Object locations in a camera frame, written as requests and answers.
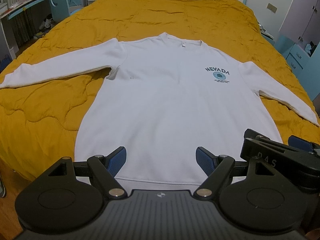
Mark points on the lavender and blue wardrobe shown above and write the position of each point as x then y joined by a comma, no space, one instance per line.
297,19

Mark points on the mustard yellow quilted bedspread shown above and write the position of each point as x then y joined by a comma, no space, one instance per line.
40,122

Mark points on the beige wall switch plate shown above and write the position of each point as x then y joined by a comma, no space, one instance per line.
272,8

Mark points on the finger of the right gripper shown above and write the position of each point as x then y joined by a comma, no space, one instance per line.
302,144
249,133

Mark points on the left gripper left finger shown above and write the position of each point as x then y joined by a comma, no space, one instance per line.
102,172

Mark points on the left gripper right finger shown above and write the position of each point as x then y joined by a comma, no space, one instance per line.
218,170

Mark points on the white Nevada sweatshirt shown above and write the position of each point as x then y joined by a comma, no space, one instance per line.
163,98

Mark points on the blue wooden chair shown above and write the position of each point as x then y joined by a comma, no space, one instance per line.
61,9

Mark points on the blue drawer nightstand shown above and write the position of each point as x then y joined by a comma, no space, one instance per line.
303,66

